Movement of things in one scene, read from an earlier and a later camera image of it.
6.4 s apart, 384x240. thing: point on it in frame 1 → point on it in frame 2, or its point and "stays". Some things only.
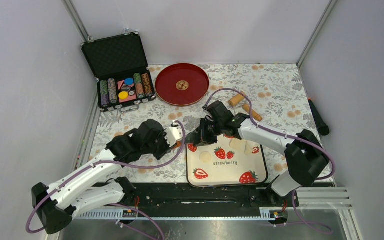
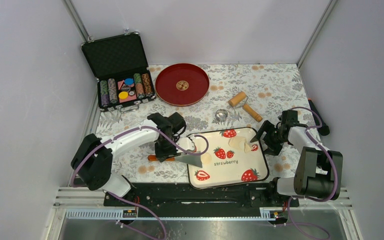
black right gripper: [203, 138] → [273, 149]
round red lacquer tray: [182, 84] stays
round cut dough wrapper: [205, 157] stays
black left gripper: [167, 148] → [162, 155]
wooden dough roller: [255, 115] stays
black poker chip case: [120, 66] stays
